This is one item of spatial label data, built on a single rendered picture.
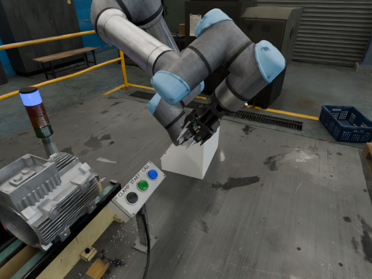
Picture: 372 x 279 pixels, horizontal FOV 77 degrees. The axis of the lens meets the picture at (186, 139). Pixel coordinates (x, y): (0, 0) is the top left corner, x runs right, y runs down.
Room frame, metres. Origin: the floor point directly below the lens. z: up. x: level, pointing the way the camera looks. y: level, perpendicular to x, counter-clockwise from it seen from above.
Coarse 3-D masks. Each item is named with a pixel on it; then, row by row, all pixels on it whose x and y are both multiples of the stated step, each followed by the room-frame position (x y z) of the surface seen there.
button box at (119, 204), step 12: (144, 168) 0.52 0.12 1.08; (156, 168) 0.54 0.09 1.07; (132, 180) 0.47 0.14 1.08; (156, 180) 0.50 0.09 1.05; (120, 192) 0.42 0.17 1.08; (144, 192) 0.45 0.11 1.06; (108, 204) 0.41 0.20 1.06; (120, 204) 0.40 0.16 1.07; (132, 204) 0.41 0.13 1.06; (120, 216) 0.40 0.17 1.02; (132, 216) 0.38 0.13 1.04
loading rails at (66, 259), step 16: (96, 176) 0.66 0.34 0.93; (112, 192) 0.59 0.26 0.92; (96, 208) 0.51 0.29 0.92; (80, 224) 0.45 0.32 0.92; (96, 224) 0.50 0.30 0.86; (16, 240) 0.40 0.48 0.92; (64, 240) 0.40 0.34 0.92; (80, 240) 0.44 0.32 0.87; (0, 256) 0.35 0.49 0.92; (16, 256) 0.37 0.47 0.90; (32, 256) 0.40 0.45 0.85; (48, 256) 0.35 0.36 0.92; (64, 256) 0.38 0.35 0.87; (80, 256) 0.42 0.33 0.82; (0, 272) 0.33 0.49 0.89; (16, 272) 0.31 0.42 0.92; (32, 272) 0.31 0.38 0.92; (48, 272) 0.34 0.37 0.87; (64, 272) 0.37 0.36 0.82
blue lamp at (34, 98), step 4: (36, 92) 0.80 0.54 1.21; (20, 96) 0.78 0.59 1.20; (24, 96) 0.77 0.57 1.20; (28, 96) 0.77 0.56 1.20; (32, 96) 0.78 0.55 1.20; (36, 96) 0.79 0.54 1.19; (24, 100) 0.77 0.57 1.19; (28, 100) 0.77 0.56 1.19; (32, 100) 0.78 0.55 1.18; (36, 100) 0.79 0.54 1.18; (40, 100) 0.80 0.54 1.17; (24, 104) 0.78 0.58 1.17; (28, 104) 0.77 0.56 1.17; (32, 104) 0.77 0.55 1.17; (36, 104) 0.78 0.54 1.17
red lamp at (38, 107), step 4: (40, 104) 0.80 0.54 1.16; (28, 108) 0.77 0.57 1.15; (32, 108) 0.77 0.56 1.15; (36, 108) 0.78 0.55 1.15; (40, 108) 0.79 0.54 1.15; (44, 108) 0.81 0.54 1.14; (28, 112) 0.77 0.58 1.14; (32, 112) 0.77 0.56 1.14; (36, 112) 0.77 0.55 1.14; (40, 112) 0.78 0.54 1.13; (44, 112) 0.80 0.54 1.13; (32, 116) 0.77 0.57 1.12; (36, 116) 0.77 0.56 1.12
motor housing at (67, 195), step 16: (48, 160) 0.53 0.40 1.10; (64, 160) 0.53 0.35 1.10; (64, 176) 0.49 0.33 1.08; (64, 192) 0.44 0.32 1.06; (80, 192) 0.47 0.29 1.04; (96, 192) 0.51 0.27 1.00; (0, 208) 0.42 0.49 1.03; (64, 208) 0.42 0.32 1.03; (80, 208) 0.45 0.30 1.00; (16, 224) 0.42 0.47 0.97; (32, 224) 0.35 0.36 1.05; (48, 224) 0.37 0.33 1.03; (64, 224) 0.40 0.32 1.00; (32, 240) 0.39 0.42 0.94; (48, 240) 0.35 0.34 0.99
